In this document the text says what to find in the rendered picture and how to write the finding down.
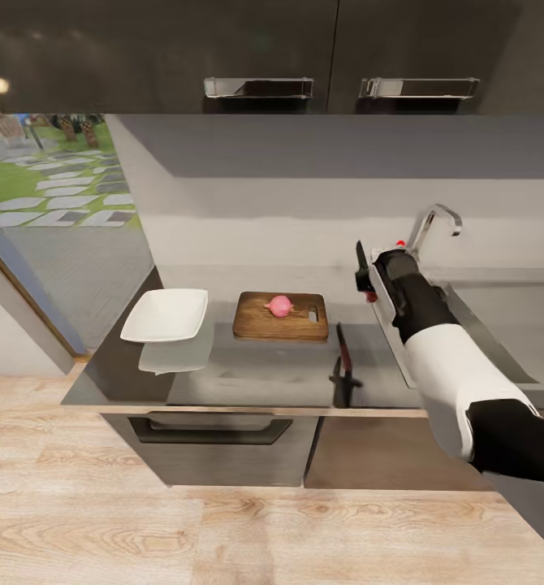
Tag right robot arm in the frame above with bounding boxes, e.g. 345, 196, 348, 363
356, 243, 544, 539

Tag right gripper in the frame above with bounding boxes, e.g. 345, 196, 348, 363
356, 269, 373, 292

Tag parer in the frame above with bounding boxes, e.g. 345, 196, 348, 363
356, 241, 378, 303

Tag bowl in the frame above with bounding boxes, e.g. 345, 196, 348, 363
120, 288, 208, 344

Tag vidalia onion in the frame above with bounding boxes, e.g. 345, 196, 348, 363
266, 296, 293, 317

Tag cutting board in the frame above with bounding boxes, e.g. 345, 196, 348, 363
232, 292, 329, 340

